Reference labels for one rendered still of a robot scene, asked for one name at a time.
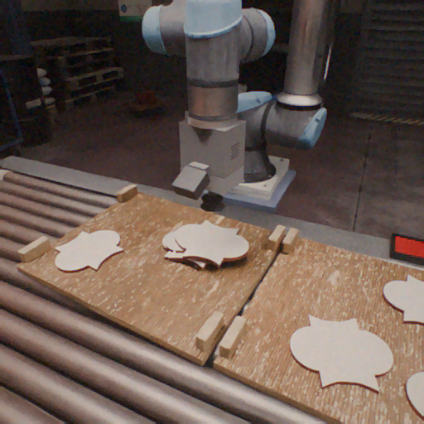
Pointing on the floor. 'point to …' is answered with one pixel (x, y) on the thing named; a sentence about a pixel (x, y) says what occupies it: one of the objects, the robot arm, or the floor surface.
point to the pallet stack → (76, 69)
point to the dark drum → (24, 100)
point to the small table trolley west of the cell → (14, 125)
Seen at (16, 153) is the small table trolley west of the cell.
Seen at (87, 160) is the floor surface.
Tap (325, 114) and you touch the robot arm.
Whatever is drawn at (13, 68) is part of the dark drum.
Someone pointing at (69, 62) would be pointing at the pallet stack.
